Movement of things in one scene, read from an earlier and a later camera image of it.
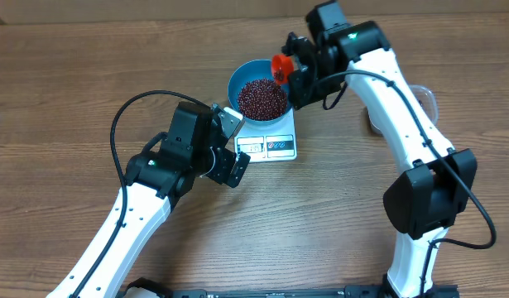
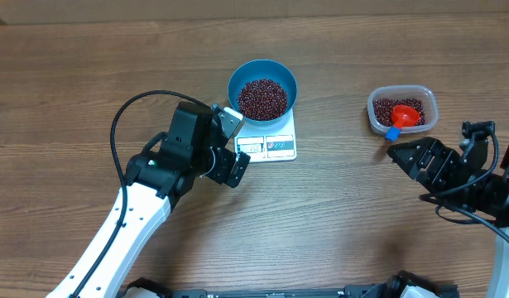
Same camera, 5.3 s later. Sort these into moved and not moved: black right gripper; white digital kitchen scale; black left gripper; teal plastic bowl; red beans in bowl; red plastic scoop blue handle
Moved: black right gripper; red plastic scoop blue handle
Not moved: teal plastic bowl; black left gripper; white digital kitchen scale; red beans in bowl
